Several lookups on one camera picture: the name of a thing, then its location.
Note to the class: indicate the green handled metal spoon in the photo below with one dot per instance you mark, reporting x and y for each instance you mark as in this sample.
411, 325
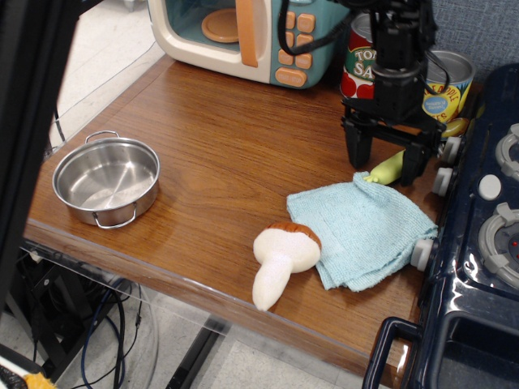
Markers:
390, 170

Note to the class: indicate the pineapple slices can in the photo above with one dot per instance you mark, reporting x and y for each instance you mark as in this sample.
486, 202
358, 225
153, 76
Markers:
449, 85

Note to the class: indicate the toy microwave oven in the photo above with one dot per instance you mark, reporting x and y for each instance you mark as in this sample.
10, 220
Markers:
243, 39

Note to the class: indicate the white stove knob back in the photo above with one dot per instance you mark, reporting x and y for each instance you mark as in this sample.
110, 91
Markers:
450, 151

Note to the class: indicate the dark blue toy stove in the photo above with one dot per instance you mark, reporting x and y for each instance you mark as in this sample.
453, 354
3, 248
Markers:
467, 333

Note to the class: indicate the stainless steel pot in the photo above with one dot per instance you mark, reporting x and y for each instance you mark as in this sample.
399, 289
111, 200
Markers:
109, 181

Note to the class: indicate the plush mushroom toy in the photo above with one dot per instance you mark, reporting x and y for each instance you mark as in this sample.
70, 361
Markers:
282, 249

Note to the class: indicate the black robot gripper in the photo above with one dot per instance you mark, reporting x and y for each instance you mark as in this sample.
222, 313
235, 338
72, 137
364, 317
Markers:
395, 115

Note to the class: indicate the white stove knob front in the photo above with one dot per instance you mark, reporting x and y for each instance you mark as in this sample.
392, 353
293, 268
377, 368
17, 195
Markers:
421, 254

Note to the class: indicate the light blue cloth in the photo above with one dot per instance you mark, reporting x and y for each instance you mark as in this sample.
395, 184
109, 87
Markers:
368, 231

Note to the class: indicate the tomato sauce can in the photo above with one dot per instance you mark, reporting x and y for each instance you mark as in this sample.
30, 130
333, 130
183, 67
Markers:
358, 77

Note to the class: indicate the white stove knob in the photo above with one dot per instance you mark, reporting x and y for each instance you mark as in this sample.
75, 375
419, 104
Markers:
421, 254
450, 151
442, 181

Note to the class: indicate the white stove knob middle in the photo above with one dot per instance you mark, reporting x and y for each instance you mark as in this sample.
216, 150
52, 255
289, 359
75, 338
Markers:
442, 181

